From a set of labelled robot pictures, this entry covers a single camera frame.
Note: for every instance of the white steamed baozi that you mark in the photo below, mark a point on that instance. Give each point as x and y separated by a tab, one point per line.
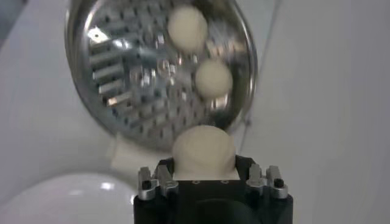
202	149
187	27
213	79

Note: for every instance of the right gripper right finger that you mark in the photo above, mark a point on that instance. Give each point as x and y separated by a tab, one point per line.
254	179

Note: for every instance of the white round plate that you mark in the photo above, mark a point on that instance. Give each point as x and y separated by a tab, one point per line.
61	201

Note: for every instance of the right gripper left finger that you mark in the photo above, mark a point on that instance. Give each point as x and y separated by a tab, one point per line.
169	184

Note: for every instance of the steel steamer basket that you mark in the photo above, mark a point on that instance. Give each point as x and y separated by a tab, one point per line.
137	76

